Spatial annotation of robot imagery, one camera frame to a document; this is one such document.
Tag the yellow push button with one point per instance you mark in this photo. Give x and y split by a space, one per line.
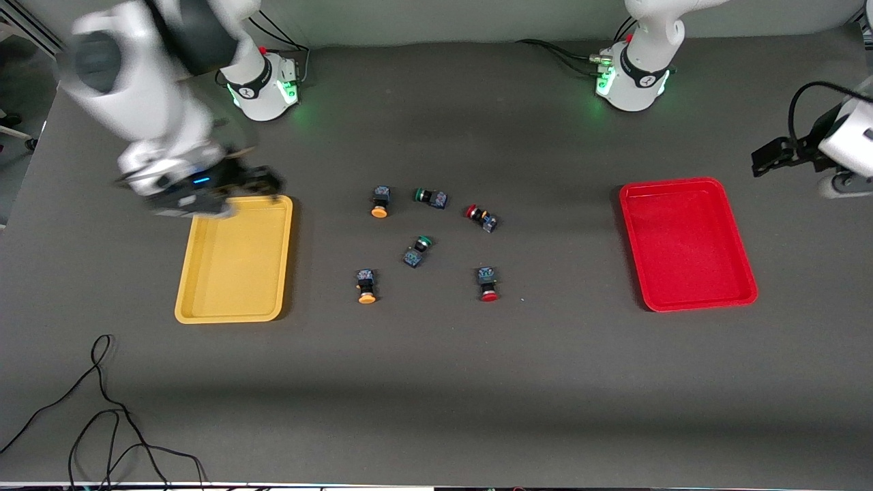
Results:
366 286
380 203

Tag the red push button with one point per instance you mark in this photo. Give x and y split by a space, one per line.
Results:
487 283
483 218

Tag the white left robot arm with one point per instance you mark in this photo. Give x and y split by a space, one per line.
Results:
641 68

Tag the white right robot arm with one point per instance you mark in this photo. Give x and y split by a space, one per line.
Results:
157 102

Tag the yellow plastic tray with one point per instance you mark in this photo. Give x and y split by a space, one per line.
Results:
235 259

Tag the red plastic tray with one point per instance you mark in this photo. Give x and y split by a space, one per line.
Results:
685 245

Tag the black stand foot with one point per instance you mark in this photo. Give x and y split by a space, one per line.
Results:
27 143

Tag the green push button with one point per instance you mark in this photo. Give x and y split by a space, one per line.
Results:
416 254
431 198

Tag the aluminium frame rail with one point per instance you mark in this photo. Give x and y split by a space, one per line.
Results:
27 31

